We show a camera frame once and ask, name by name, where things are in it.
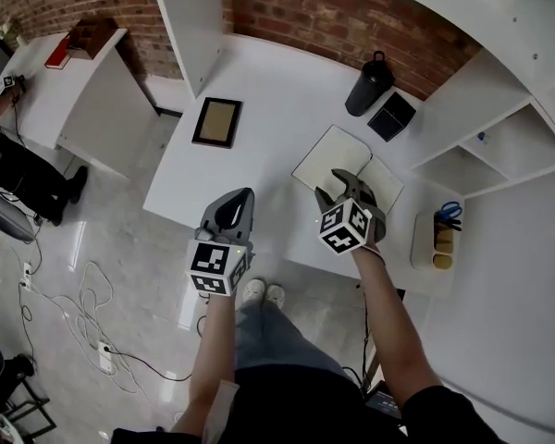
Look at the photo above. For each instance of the person's black shirt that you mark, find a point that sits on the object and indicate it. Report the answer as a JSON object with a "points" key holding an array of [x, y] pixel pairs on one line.
{"points": [[282, 410]]}

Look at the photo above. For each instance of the grey chair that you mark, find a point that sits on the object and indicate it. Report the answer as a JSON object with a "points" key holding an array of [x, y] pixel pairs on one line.
{"points": [[4, 220]]}

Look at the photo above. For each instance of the person's right white shoe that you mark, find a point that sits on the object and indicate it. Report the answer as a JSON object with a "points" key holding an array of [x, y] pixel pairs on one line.
{"points": [[275, 296]]}

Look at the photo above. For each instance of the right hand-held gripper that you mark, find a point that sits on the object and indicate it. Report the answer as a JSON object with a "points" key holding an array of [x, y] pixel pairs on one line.
{"points": [[344, 229]]}

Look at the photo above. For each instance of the red book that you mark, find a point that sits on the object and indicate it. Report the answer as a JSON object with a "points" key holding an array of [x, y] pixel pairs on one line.
{"points": [[57, 53]]}

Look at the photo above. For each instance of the black square pen holder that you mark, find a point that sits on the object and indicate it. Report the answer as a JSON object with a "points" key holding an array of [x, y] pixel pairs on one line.
{"points": [[390, 116]]}

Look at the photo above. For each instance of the person's left forearm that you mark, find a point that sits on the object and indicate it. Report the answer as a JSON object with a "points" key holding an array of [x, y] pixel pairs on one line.
{"points": [[213, 349]]}

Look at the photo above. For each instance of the person's left white shoe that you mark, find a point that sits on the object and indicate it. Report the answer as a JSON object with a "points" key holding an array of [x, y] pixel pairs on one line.
{"points": [[253, 292]]}

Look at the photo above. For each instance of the black tumbler bottle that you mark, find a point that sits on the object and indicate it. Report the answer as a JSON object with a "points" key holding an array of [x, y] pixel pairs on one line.
{"points": [[365, 90]]}

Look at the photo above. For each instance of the small white vase with flowers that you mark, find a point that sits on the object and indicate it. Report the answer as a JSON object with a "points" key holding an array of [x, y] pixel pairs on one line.
{"points": [[21, 40]]}

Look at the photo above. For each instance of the black electronic device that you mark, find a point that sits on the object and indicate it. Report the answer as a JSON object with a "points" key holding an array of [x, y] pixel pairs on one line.
{"points": [[384, 403]]}

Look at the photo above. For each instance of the small blue clip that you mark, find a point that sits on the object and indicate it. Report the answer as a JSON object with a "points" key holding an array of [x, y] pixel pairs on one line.
{"points": [[482, 137]]}

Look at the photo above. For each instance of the white desk organizer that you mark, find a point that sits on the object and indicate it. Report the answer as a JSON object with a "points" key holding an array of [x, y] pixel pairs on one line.
{"points": [[423, 243]]}

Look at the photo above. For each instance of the teal-covered notebook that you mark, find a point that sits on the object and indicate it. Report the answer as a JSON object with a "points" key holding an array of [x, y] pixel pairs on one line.
{"points": [[335, 151]]}

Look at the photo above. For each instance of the white hutch shelf unit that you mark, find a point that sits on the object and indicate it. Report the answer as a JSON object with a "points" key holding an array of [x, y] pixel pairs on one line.
{"points": [[189, 16]]}

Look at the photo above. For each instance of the person's right forearm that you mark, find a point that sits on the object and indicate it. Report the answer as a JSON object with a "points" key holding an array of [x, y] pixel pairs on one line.
{"points": [[393, 322]]}

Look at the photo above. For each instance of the white side table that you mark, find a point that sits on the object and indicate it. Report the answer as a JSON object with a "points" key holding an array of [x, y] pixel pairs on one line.
{"points": [[88, 90]]}

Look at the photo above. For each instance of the white desk with drawers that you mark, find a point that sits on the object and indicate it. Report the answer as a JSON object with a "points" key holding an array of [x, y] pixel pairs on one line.
{"points": [[268, 109]]}

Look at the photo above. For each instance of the black picture frame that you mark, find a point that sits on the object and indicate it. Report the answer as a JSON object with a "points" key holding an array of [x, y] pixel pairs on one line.
{"points": [[217, 122]]}

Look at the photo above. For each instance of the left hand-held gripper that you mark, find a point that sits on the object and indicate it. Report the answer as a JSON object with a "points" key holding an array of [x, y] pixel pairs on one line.
{"points": [[208, 259]]}

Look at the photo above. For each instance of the person's white shoe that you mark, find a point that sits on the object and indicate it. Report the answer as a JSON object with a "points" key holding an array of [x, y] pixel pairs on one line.
{"points": [[275, 296], [253, 292]]}

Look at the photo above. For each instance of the person's blue jeans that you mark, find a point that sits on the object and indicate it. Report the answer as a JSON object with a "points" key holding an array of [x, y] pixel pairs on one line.
{"points": [[277, 340]]}

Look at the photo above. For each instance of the brown wooden box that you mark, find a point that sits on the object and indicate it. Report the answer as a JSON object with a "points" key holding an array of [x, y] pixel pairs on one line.
{"points": [[94, 35]]}

